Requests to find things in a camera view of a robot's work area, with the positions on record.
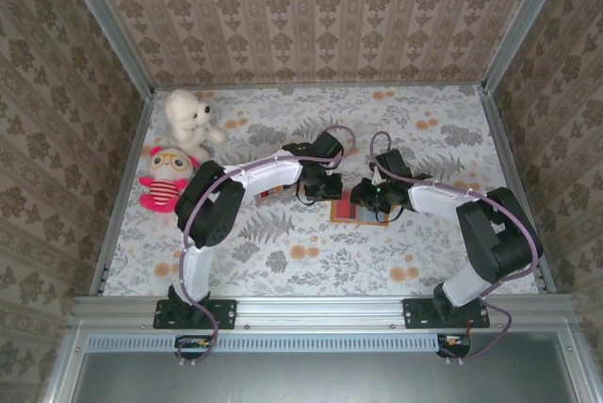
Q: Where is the aluminium frame post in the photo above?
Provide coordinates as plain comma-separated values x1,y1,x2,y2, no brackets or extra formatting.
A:
482,0,577,91
54,0,156,96

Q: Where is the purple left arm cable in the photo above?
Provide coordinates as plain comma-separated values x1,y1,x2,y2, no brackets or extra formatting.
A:
176,124,358,367

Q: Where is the grey metal sheet panel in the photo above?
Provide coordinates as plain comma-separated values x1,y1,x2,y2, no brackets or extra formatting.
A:
41,327,603,403

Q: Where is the aluminium frame side rail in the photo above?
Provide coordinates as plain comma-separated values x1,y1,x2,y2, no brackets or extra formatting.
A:
479,85,558,295
88,87,156,297

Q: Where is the orange leather card holder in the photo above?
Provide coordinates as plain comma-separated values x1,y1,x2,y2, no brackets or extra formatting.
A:
329,189,391,227

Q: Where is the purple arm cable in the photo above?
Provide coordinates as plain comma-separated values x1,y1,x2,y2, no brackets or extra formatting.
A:
176,124,358,367
368,130,544,366

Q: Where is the grey slotted cable duct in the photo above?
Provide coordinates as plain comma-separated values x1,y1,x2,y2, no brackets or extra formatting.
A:
86,331,439,353

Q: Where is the thin aluminium edge rail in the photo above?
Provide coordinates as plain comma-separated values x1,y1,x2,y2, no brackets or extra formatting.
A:
153,81,486,92

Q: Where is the pink striped plush doll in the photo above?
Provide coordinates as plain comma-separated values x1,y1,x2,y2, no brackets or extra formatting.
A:
138,146,199,215

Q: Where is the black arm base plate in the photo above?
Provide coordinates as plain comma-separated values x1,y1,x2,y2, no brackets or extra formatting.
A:
402,298,491,330
153,298,237,330

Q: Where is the aluminium frame cross rail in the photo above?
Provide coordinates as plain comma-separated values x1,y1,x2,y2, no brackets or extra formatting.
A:
69,293,577,329

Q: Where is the white teddy bear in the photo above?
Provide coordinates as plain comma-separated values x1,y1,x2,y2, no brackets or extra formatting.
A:
163,88,230,164

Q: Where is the floral patterned table cover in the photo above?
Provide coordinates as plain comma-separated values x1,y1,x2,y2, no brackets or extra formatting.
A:
101,85,543,298

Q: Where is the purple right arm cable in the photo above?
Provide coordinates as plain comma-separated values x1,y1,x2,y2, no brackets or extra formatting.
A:
368,130,544,366

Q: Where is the clear acrylic card stand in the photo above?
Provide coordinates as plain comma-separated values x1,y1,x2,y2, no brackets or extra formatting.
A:
253,185,286,207

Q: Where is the small black controller board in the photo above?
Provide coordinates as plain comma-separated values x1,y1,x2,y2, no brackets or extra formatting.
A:
436,332,472,358
174,334,221,361

